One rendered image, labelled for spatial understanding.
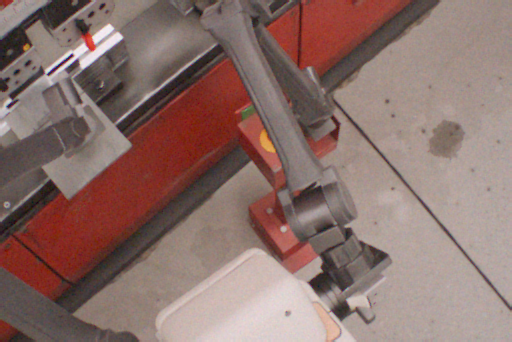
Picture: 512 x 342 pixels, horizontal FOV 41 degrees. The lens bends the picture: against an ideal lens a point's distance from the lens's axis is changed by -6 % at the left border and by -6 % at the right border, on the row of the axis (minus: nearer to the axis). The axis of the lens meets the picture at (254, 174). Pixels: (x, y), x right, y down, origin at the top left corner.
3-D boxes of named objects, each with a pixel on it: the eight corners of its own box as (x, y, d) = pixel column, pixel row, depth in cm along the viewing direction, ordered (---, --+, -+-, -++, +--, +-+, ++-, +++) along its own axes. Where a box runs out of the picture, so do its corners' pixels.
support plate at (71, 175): (68, 200, 148) (67, 199, 147) (4, 120, 155) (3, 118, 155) (132, 146, 152) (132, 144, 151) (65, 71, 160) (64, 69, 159)
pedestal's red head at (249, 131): (274, 190, 182) (273, 162, 166) (238, 143, 188) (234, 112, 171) (337, 148, 186) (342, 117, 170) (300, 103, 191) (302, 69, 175)
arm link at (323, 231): (320, 261, 118) (349, 248, 116) (291, 212, 115) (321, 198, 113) (321, 235, 126) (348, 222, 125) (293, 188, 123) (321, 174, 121)
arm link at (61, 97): (43, 159, 126) (78, 139, 123) (15, 104, 125) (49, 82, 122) (73, 143, 137) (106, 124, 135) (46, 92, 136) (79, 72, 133)
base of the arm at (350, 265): (338, 305, 116) (394, 261, 118) (316, 268, 113) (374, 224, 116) (317, 290, 124) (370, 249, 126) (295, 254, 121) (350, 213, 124)
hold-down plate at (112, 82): (29, 165, 164) (25, 160, 161) (17, 150, 165) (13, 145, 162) (124, 86, 171) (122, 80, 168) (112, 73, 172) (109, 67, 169)
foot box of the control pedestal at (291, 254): (288, 277, 241) (288, 268, 230) (246, 220, 249) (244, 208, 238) (336, 244, 245) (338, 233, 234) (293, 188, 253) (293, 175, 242)
